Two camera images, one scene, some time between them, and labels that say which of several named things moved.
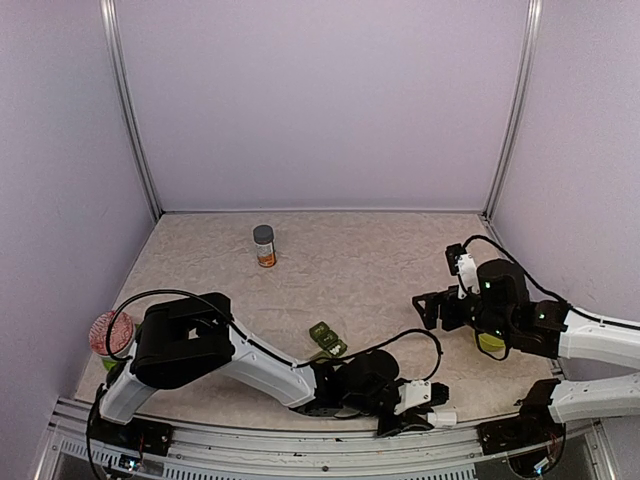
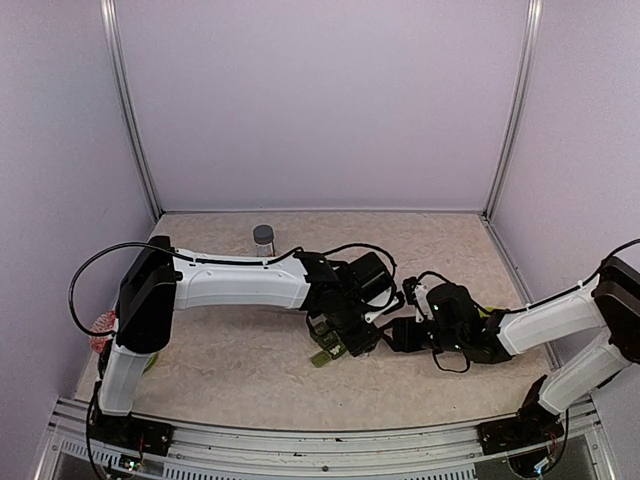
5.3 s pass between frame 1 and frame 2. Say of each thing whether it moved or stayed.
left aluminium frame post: stayed
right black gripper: moved
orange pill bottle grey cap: stayed
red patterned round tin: stayed
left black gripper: moved
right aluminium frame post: stayed
